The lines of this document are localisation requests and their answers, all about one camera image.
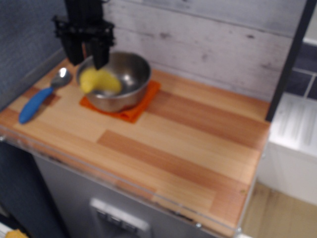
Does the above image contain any black right frame post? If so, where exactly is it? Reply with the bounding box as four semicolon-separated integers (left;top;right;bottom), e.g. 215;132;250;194
265;0;317;122

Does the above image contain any grey toy fridge cabinet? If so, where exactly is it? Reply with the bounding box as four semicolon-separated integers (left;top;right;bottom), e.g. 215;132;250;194
33;151;221;238

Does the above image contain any yellow object bottom left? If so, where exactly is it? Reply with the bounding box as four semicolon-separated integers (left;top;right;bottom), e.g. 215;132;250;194
5;230;28;238

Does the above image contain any yellow plastic banana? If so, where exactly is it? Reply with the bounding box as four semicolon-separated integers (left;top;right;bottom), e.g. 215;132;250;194
79;67;122;94

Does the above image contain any orange folded cloth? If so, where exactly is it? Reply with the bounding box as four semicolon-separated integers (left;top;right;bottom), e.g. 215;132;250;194
79;80;161;123

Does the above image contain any stainless steel pot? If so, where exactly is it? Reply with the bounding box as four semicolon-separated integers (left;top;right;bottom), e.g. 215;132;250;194
76;52;151;113

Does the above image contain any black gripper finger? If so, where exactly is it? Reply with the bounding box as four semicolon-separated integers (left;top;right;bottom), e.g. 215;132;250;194
90;38;110;69
61;36;83;65

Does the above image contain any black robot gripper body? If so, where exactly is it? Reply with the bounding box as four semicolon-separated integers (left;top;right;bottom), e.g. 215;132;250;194
53;0;114;47

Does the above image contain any white ribbed side counter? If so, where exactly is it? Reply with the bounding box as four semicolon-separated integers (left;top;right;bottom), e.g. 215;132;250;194
257;93;317;205

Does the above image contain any blue handled metal spoon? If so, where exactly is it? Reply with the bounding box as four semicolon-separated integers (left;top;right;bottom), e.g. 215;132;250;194
18;67;72;124

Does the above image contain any silver dispenser button panel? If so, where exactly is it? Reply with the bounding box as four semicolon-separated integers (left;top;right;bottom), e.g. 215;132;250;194
89;198;153;238

